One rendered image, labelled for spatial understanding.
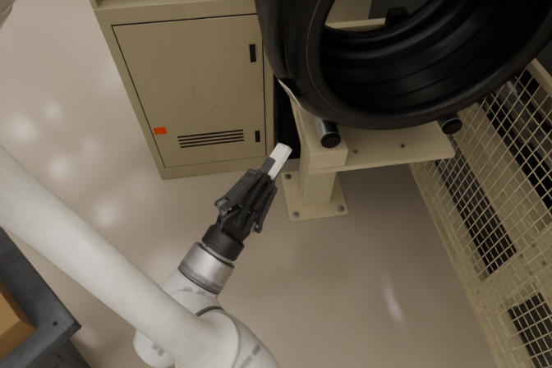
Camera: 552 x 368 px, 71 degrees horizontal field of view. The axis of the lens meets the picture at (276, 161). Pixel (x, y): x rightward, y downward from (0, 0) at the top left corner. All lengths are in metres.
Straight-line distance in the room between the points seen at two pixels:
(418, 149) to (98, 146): 1.64
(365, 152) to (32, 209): 0.72
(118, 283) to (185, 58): 1.03
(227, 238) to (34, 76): 2.24
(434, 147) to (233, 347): 0.69
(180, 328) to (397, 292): 1.26
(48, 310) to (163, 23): 0.87
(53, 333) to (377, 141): 0.86
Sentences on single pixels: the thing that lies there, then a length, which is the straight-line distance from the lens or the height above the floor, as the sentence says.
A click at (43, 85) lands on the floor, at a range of 2.72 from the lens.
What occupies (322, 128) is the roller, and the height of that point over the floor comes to 0.92.
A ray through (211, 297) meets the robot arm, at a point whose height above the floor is 0.87.
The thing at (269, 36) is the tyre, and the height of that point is 1.16.
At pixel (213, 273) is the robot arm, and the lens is 0.71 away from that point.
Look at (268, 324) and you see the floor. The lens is 1.61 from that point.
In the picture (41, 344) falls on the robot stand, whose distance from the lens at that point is 1.05.
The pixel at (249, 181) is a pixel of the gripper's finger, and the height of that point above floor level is 0.97.
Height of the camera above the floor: 1.55
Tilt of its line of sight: 52 degrees down
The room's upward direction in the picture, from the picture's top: straight up
